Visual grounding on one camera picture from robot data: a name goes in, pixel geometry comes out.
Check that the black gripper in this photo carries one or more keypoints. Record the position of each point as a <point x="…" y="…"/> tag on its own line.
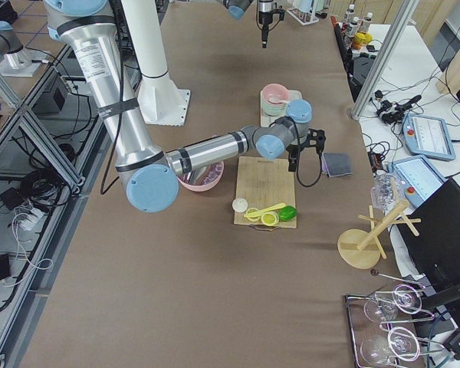
<point x="264" y="16"/>
<point x="292" y="152"/>

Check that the white ceramic spoon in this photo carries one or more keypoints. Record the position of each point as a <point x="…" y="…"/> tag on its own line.
<point x="274" y="100"/>

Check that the small pink bowl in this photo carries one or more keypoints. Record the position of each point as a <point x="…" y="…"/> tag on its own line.
<point x="275" y="90"/>

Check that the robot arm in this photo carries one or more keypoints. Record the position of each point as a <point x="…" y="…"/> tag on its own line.
<point x="121" y="55"/>
<point x="237" y="8"/>

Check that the large pink bowl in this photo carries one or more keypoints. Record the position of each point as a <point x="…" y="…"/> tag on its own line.
<point x="214" y="177"/>

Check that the purple cloth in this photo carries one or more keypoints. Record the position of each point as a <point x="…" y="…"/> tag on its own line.
<point x="324" y="166"/>

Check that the bamboo cutting board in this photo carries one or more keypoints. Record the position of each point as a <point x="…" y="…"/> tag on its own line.
<point x="263" y="183"/>

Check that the grey folded cloth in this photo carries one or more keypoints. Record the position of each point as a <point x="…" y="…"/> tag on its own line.
<point x="338" y="164"/>

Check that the cream rabbit tray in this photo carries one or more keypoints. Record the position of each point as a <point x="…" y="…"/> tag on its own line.
<point x="267" y="120"/>

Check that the green lime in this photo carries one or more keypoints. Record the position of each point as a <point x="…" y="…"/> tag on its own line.
<point x="287" y="213"/>

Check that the yellow plastic knife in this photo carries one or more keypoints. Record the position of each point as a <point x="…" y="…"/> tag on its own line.
<point x="260" y="212"/>

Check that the lemon slice back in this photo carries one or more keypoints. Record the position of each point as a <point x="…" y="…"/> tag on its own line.
<point x="252" y="218"/>

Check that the wooden cup tree stand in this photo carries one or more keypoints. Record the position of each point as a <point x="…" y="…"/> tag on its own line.
<point x="363" y="250"/>

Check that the blue teach pendant near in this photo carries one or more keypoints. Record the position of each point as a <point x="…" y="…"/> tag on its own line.
<point x="419" y="178"/>

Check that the blue teach pendant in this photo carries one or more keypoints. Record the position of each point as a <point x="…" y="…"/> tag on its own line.
<point x="419" y="178"/>
<point x="428" y="136"/>

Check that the blue teach pendant far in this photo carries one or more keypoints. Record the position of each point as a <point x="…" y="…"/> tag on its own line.
<point x="428" y="136"/>

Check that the black monitor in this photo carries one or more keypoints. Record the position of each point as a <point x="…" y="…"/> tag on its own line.
<point x="436" y="250"/>

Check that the wine glass upper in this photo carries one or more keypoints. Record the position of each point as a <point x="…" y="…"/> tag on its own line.
<point x="384" y="306"/>

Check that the wine glass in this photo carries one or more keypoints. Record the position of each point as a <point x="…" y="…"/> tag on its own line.
<point x="384" y="306"/>
<point x="394" y="349"/>

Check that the wine glass lower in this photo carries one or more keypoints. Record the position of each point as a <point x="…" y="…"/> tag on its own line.
<point x="394" y="349"/>

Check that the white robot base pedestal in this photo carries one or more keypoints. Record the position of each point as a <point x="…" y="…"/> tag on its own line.
<point x="161" y="101"/>

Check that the wire glass rack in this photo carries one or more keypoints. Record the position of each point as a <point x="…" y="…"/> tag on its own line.
<point x="381" y="326"/>

